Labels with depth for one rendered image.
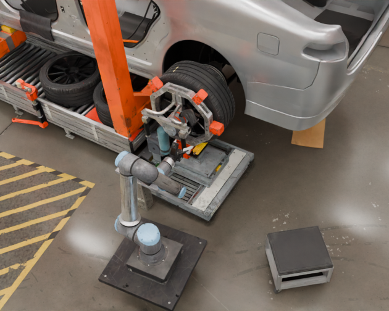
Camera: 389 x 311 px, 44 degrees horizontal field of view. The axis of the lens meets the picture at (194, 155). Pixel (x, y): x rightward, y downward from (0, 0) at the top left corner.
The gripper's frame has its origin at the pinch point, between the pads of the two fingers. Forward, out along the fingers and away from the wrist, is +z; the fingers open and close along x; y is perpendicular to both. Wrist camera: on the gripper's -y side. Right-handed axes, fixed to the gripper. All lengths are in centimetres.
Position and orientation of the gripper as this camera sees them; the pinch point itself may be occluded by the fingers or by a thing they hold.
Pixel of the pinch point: (184, 141)
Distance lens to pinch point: 357.7
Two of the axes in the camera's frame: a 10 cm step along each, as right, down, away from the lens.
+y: 0.6, 6.8, 7.3
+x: 8.4, 3.6, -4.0
